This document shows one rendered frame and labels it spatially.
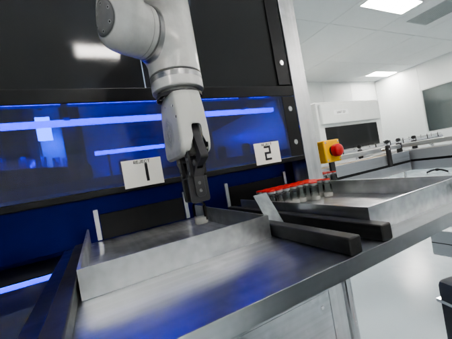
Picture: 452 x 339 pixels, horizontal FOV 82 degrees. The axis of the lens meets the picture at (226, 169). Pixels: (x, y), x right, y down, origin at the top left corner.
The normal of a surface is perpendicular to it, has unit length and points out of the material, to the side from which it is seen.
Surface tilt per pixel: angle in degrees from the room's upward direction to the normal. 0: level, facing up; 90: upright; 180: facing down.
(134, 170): 90
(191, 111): 86
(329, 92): 90
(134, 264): 90
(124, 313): 0
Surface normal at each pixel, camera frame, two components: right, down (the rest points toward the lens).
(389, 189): -0.88, 0.15
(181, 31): 0.67, -0.13
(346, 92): 0.44, -0.07
